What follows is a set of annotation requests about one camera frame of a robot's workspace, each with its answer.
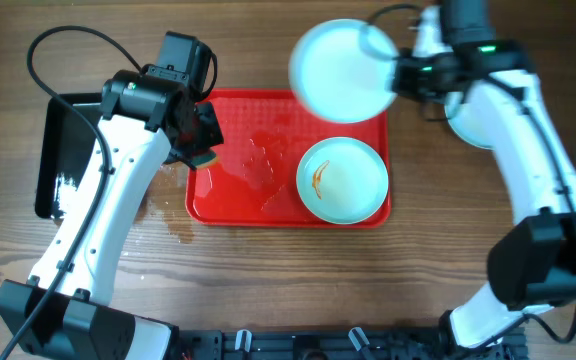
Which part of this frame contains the green and orange sponge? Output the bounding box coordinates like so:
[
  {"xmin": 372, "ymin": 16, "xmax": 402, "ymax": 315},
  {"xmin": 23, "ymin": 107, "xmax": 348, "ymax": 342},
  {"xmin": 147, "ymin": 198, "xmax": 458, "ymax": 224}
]
[{"xmin": 193, "ymin": 150, "xmax": 218, "ymax": 169}]

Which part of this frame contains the red plastic tray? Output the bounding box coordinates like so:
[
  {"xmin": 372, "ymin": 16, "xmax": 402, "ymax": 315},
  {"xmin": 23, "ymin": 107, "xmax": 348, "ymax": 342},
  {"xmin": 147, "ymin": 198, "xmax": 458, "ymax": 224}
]
[{"xmin": 186, "ymin": 89, "xmax": 389, "ymax": 228}]

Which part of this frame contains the light blue plate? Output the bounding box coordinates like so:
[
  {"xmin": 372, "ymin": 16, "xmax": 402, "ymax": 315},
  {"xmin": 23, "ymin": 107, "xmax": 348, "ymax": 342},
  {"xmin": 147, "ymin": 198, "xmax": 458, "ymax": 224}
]
[
  {"xmin": 289, "ymin": 19, "xmax": 399, "ymax": 124},
  {"xmin": 444, "ymin": 92, "xmax": 492, "ymax": 150},
  {"xmin": 296, "ymin": 137, "xmax": 389, "ymax": 225}
]

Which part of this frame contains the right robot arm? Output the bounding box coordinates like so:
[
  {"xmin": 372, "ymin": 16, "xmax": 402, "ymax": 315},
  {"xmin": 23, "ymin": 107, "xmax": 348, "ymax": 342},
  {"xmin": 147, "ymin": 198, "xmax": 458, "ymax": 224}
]
[{"xmin": 392, "ymin": 1, "xmax": 576, "ymax": 358}]

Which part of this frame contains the black rectangular tray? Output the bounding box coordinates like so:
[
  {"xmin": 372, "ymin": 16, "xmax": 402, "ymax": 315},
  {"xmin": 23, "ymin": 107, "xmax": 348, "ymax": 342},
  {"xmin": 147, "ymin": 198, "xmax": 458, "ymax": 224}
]
[{"xmin": 34, "ymin": 99, "xmax": 95, "ymax": 220}]

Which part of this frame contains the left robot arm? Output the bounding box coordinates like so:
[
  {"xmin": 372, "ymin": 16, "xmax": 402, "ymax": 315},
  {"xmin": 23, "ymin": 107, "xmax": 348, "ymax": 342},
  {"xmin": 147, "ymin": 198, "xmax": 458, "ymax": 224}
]
[{"xmin": 0, "ymin": 32, "xmax": 224, "ymax": 359}]

